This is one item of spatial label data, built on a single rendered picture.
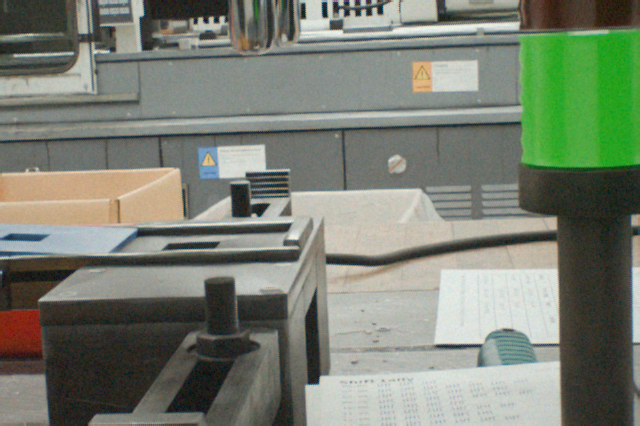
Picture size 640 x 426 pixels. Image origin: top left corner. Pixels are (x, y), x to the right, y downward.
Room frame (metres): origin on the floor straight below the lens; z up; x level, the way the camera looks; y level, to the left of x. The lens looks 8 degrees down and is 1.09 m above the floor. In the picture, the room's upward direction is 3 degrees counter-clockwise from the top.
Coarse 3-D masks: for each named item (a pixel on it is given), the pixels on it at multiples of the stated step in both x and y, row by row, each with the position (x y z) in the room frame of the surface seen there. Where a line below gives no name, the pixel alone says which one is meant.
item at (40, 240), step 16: (0, 224) 0.68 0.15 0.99; (0, 240) 0.63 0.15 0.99; (16, 240) 0.65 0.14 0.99; (32, 240) 0.65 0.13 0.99; (48, 240) 0.63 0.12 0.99; (64, 240) 0.63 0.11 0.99; (80, 240) 0.64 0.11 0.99; (96, 240) 0.64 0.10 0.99; (112, 240) 0.64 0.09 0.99; (128, 240) 0.65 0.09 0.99
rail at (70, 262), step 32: (32, 256) 0.60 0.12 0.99; (64, 256) 0.60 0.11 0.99; (96, 256) 0.60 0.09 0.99; (128, 256) 0.60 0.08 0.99; (160, 256) 0.59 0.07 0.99; (192, 256) 0.59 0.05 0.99; (224, 256) 0.59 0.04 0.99; (256, 256) 0.59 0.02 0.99; (288, 256) 0.59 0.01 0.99; (32, 288) 0.60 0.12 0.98
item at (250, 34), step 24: (168, 0) 0.61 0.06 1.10; (192, 0) 0.61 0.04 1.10; (216, 0) 0.60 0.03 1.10; (240, 0) 0.56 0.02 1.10; (264, 0) 0.56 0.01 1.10; (288, 0) 0.68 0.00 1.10; (168, 24) 0.63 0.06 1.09; (192, 24) 0.64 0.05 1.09; (240, 24) 0.56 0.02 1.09; (264, 24) 0.56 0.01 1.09; (288, 24) 0.68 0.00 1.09; (240, 48) 0.56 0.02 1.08; (264, 48) 0.56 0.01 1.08
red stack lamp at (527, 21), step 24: (528, 0) 0.35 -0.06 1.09; (552, 0) 0.34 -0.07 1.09; (576, 0) 0.34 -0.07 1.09; (600, 0) 0.34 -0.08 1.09; (624, 0) 0.34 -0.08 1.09; (528, 24) 0.35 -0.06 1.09; (552, 24) 0.34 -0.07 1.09; (576, 24) 0.34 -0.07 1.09; (600, 24) 0.34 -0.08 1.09; (624, 24) 0.34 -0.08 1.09
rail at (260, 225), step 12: (132, 228) 0.67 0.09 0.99; (144, 228) 0.67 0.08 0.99; (156, 228) 0.67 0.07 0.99; (168, 228) 0.67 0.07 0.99; (180, 228) 0.67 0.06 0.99; (192, 228) 0.67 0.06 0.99; (204, 228) 0.67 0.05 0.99; (216, 228) 0.67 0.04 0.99; (228, 228) 0.67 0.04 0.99; (240, 228) 0.67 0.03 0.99; (252, 228) 0.67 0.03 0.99; (264, 228) 0.67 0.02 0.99; (276, 228) 0.67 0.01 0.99; (288, 228) 0.67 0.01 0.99; (312, 228) 0.67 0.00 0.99
